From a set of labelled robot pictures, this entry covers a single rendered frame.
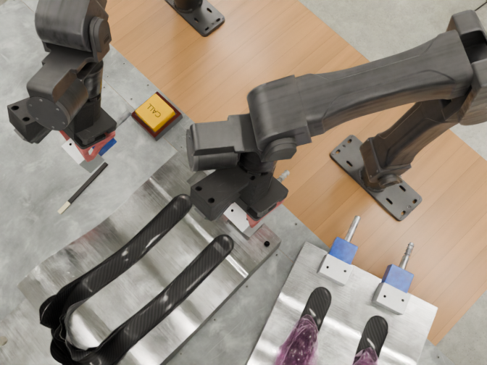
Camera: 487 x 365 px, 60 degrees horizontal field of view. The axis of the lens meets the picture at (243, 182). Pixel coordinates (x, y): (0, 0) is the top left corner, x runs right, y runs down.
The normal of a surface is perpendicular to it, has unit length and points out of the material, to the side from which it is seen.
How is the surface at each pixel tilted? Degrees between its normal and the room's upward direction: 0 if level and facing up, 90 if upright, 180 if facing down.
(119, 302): 28
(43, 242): 0
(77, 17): 12
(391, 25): 0
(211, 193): 22
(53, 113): 66
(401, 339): 0
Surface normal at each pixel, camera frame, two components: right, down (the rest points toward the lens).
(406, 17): -0.03, -0.29
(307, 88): -0.24, -0.24
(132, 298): 0.31, -0.58
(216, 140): 0.20, -0.33
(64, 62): 0.08, -0.64
